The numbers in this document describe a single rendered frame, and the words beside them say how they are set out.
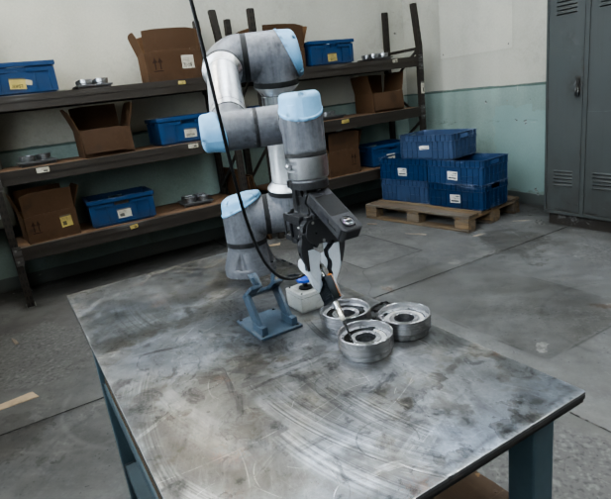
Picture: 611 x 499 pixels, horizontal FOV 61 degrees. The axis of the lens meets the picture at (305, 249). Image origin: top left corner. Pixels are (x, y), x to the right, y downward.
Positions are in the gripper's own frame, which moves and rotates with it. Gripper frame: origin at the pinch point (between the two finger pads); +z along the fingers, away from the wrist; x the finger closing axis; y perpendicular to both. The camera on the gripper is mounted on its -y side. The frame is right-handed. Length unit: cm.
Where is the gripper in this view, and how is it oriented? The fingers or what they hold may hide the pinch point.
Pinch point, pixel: (327, 284)
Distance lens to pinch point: 98.0
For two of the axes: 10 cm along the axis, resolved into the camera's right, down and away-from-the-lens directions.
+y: -5.2, -1.9, 8.3
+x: -8.5, 2.5, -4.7
